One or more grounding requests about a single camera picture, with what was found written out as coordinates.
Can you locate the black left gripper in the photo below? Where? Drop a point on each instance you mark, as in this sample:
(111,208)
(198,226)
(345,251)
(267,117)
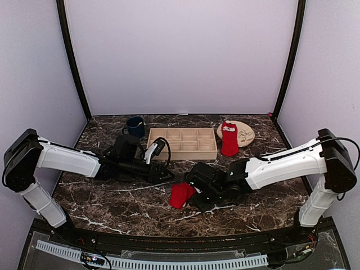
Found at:
(156,177)

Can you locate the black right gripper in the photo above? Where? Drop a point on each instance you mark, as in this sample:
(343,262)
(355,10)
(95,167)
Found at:
(203,206)

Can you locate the plain red sock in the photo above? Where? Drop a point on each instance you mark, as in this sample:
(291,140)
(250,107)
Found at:
(180,194)

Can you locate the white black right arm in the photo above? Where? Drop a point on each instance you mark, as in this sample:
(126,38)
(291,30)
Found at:
(324,156)

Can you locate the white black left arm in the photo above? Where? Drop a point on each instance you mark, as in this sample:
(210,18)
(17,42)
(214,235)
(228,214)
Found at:
(31,152)

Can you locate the wooden compartment tray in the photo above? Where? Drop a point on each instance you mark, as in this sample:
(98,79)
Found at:
(187,143)

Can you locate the dark blue mug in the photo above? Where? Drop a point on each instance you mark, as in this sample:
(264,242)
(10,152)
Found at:
(134,126)

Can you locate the red santa sock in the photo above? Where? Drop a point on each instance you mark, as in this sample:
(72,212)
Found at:
(229,139)

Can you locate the round beige decorated plate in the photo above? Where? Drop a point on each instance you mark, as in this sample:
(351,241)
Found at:
(245,134)

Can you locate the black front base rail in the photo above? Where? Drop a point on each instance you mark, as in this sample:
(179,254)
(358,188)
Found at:
(326,239)

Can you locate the white slotted cable duct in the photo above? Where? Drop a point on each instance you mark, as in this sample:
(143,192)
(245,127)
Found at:
(147,260)

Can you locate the black left corner post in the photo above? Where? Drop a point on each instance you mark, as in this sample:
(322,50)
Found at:
(65,31)

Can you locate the black corner post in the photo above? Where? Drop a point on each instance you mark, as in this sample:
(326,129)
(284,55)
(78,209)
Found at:
(299,18)
(65,31)

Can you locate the black right corner post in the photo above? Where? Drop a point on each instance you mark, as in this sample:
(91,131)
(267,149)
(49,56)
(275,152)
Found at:
(299,18)

